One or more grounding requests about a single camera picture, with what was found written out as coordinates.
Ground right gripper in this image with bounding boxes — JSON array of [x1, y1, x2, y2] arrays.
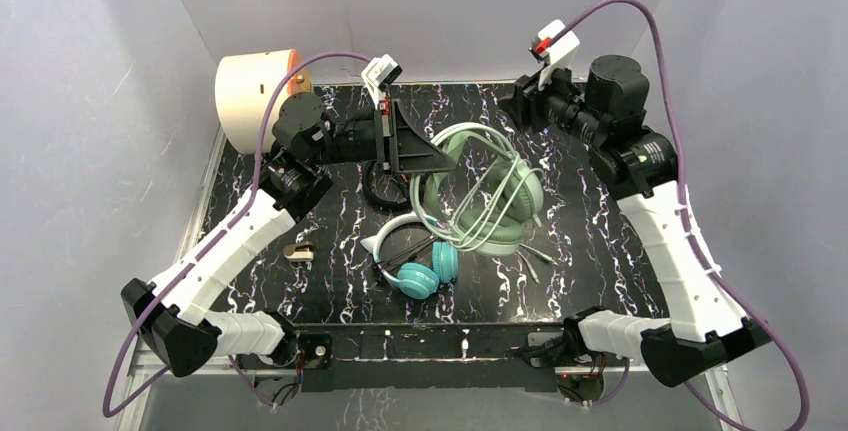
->
[[494, 56, 606, 147]]

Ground black headphones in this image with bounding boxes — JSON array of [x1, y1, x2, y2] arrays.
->
[[361, 161, 415, 213]]

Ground green headphones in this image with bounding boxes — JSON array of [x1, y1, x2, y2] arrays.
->
[[410, 122, 544, 257]]

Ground teal cat-ear headphones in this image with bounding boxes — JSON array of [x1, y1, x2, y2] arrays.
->
[[361, 212, 460, 300]]

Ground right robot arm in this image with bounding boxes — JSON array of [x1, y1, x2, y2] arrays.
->
[[498, 55, 769, 387]]

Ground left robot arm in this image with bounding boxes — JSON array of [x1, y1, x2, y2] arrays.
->
[[121, 92, 455, 377]]

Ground small tan white clip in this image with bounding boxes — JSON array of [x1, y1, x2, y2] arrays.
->
[[283, 241, 315, 263]]

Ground cream cylindrical drum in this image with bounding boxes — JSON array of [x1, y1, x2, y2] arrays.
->
[[215, 49, 303, 155]]

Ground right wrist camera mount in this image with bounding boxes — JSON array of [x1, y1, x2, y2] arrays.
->
[[529, 19, 580, 90]]

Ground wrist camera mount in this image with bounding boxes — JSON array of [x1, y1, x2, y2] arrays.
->
[[361, 54, 403, 109], [529, 19, 580, 90]]

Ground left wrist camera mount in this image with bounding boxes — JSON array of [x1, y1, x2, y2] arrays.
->
[[361, 54, 403, 109]]

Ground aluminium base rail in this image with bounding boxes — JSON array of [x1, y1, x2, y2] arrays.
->
[[117, 324, 732, 430]]

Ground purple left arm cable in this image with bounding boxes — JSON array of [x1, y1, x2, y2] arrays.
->
[[101, 50, 374, 419]]

